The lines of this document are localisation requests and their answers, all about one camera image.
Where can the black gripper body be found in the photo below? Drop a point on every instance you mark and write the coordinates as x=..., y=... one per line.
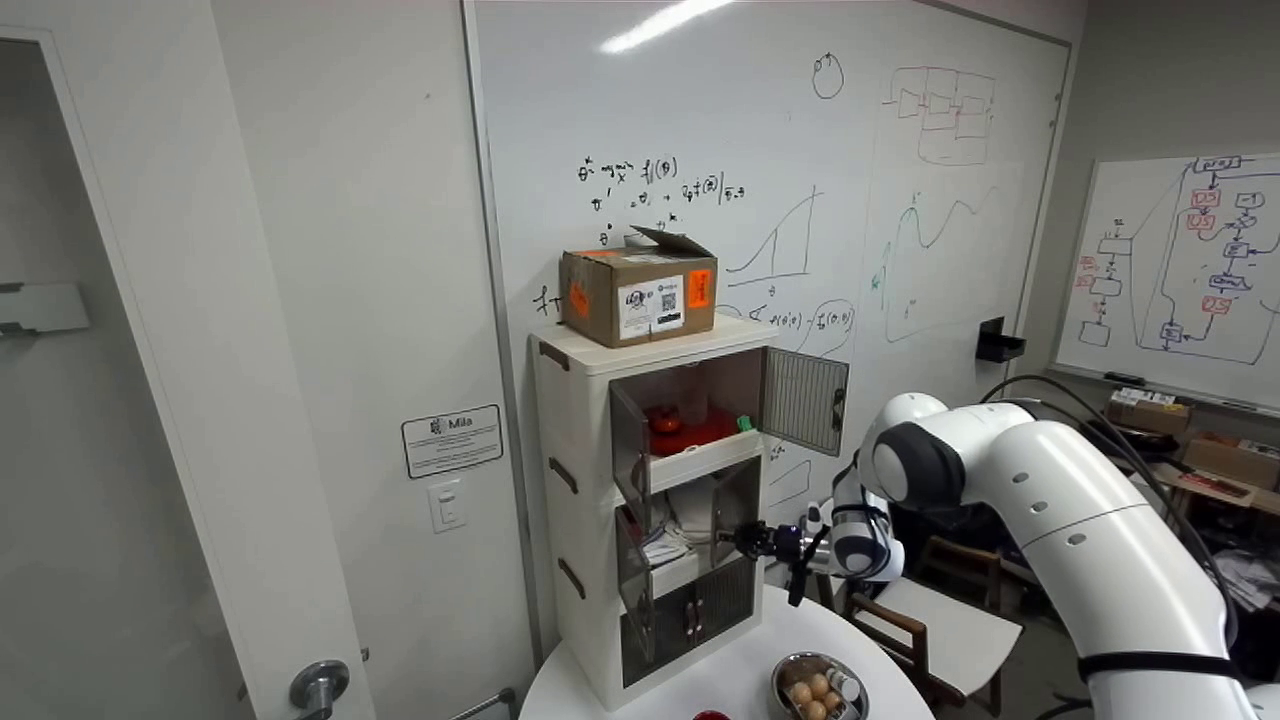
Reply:
x=811, y=555

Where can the dark translucent cabinet door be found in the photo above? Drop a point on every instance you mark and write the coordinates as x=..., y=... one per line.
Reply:
x=659, y=641
x=731, y=498
x=633, y=562
x=807, y=400
x=629, y=444
x=725, y=615

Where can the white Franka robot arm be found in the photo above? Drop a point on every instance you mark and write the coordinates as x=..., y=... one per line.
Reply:
x=1065, y=532

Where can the white three-tier storage cabinet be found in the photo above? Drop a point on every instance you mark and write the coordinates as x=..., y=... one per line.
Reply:
x=581, y=440

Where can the white framed door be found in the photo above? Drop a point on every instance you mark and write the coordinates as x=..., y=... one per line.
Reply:
x=203, y=400

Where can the white papers pile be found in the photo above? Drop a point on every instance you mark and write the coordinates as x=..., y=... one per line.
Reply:
x=666, y=550

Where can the small dark red bottle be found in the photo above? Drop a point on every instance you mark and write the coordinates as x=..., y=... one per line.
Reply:
x=694, y=615

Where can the small green object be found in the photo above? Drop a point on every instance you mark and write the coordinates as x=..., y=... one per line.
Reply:
x=744, y=422

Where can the red plastic item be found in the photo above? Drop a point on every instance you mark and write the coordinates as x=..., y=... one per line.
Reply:
x=666, y=430

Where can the bowl of eggs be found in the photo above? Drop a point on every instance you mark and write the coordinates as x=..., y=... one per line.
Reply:
x=822, y=688

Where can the white wooden chair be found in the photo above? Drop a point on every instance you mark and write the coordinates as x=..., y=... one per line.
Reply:
x=955, y=632

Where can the small red bowl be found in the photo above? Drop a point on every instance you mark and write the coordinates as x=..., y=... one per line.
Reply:
x=714, y=716

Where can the cardboard box with labels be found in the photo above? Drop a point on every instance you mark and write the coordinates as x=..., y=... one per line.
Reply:
x=601, y=300

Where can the small black box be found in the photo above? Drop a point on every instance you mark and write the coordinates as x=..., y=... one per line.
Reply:
x=1003, y=343

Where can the cluttered wooden shelf desk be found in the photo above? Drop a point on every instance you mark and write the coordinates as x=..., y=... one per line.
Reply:
x=1227, y=465

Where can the small whiteboard with diagrams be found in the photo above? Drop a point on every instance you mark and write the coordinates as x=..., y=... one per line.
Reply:
x=1161, y=266

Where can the white light switch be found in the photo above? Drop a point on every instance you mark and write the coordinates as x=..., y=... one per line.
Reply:
x=451, y=506

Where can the white wall sign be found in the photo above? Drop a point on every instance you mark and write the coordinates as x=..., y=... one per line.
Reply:
x=453, y=440

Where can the large wall whiteboard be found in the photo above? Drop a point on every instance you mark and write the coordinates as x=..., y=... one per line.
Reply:
x=864, y=162

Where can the grey door closer bracket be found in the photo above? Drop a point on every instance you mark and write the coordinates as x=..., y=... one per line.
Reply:
x=40, y=310

